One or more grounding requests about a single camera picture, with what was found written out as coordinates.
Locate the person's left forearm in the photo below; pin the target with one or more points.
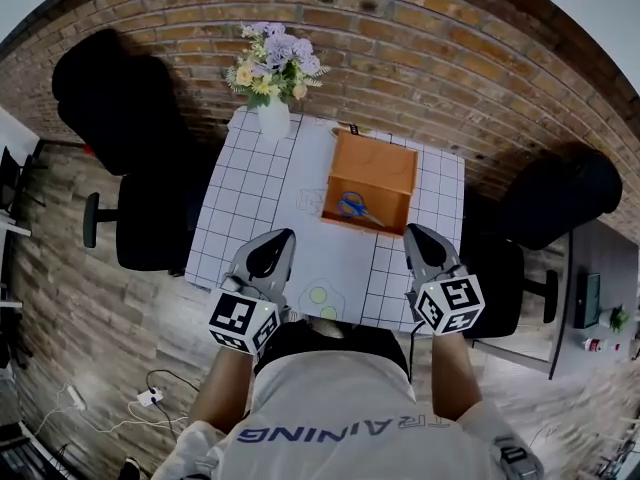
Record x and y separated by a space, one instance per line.
222 393

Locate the white vase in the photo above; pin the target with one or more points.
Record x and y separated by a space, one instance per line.
274 120

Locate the short white power strip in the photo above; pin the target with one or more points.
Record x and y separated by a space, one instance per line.
149 398

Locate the person's black trousers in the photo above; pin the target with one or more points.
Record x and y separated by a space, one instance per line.
360 340

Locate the person's right forearm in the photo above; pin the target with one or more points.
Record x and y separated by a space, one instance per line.
452 378

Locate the white desk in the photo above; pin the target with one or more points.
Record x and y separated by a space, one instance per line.
12 228

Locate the purple and yellow flower bouquet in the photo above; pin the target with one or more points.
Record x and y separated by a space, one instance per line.
277 63

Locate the orange wooden box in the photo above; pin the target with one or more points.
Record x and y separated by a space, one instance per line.
375 168

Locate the small black chair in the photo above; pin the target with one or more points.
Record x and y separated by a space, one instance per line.
12 178

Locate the white bottle with red label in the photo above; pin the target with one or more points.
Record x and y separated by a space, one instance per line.
597 344

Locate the black rectangular box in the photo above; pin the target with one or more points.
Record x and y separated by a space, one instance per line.
587 300

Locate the person's white printed shirt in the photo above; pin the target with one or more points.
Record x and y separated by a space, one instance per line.
340 408

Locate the wide black office chair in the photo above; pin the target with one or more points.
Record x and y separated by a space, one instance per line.
550 203

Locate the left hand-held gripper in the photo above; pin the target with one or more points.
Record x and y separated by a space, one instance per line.
235 315

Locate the dark grey desk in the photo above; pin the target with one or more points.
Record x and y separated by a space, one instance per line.
590 253

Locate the small green plant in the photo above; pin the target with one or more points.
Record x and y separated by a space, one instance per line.
620 318

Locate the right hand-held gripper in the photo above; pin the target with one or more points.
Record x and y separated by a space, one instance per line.
450 305

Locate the tall black office chair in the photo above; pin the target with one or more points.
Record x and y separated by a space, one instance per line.
130 143

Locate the long white power strip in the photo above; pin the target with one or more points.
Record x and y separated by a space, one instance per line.
76 397

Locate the table with white checked cloth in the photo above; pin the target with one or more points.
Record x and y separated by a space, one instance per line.
260 193

